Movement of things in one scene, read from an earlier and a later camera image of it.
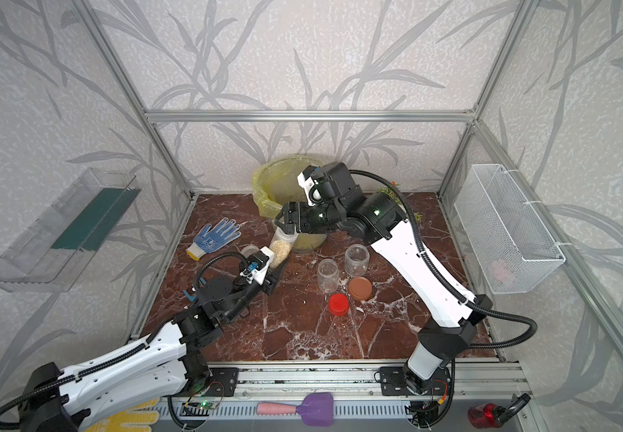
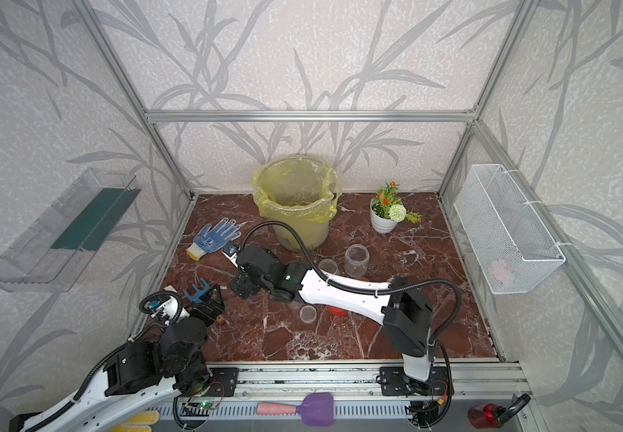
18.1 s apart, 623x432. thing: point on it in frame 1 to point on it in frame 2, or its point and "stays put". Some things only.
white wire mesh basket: (516, 251) stays put
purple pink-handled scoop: (316, 410) stays put
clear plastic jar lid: (281, 235) to (308, 314)
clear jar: (356, 260) stays put
